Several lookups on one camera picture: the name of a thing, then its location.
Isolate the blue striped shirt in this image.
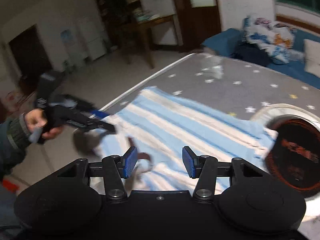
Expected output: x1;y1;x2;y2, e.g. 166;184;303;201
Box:
73;87;278;191

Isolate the dark sleeved left forearm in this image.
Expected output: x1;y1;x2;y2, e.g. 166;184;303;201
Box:
0;114;31;181

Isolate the left hand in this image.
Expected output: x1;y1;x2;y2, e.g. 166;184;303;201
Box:
24;108;64;140

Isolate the white refrigerator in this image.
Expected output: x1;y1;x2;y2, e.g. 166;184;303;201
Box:
76;17;106;61

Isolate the grey star tablecloth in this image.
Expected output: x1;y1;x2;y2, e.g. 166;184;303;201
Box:
100;52;320;240

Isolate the black round induction cooker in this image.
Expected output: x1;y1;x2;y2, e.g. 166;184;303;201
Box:
265;116;319;198

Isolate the wooden desk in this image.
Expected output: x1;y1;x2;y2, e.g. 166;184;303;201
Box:
120;14;177;69

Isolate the dark wooden shelf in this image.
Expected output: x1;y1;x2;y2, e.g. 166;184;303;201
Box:
95;0;142;55

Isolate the blue sofa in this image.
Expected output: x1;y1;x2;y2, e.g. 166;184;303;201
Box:
202;28;319;89

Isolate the butterfly pillow left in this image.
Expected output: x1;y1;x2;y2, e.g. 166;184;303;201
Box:
244;15;299;64

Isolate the brown wooden door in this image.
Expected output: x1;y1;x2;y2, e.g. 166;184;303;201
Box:
173;0;222;52

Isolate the beige pillow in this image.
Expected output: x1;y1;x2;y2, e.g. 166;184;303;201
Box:
304;39;320;77

